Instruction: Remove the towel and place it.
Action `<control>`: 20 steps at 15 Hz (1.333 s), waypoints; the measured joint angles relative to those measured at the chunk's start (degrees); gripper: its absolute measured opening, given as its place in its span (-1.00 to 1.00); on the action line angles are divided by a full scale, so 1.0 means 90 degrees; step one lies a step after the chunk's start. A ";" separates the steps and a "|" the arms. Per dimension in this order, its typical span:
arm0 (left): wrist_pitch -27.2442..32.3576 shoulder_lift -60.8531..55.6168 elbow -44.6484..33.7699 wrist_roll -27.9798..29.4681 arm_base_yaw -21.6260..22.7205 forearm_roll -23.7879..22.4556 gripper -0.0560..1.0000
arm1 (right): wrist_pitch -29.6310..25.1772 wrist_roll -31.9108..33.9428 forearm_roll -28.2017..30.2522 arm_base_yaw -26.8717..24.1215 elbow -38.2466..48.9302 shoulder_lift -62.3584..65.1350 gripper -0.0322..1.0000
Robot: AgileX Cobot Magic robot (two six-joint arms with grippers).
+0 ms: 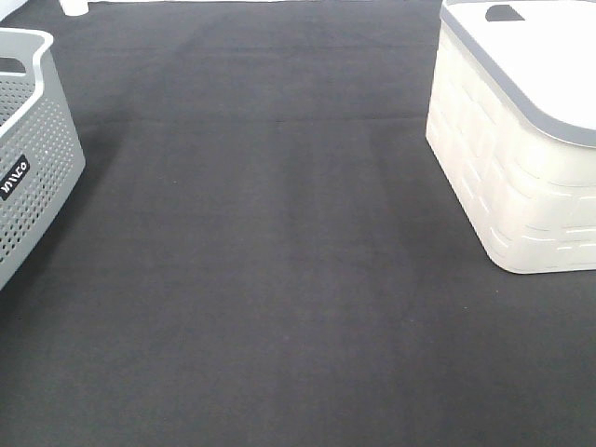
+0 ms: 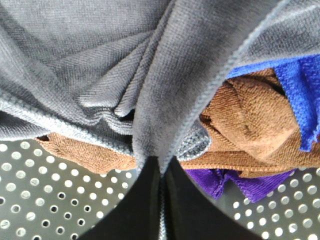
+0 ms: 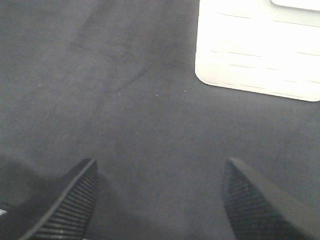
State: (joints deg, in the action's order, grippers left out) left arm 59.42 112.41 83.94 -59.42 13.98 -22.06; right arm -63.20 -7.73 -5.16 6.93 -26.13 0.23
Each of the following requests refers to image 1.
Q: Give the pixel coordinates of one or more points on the black table cloth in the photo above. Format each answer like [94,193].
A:
[263,251]

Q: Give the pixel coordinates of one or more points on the white basket with grey rim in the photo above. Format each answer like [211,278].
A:
[511,120]

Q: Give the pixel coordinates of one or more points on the grey perforated laundry basket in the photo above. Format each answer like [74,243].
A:
[41,155]

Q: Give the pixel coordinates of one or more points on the white cup at table edge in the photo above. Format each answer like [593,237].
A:
[74,8]

